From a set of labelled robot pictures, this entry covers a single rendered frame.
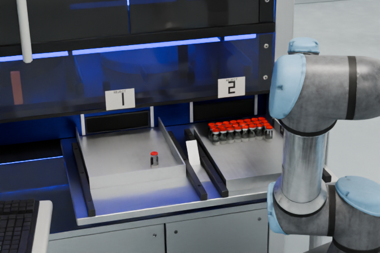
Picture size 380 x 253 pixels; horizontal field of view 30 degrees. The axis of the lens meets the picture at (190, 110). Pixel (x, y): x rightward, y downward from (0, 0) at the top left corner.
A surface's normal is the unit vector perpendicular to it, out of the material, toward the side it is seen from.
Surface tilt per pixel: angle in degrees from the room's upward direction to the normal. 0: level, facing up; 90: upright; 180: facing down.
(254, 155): 0
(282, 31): 90
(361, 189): 7
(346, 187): 8
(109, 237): 90
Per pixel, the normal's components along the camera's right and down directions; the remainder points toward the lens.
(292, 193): -0.55, 0.67
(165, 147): -0.02, -0.92
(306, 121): -0.18, 0.77
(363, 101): -0.03, 0.44
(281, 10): 0.25, 0.37
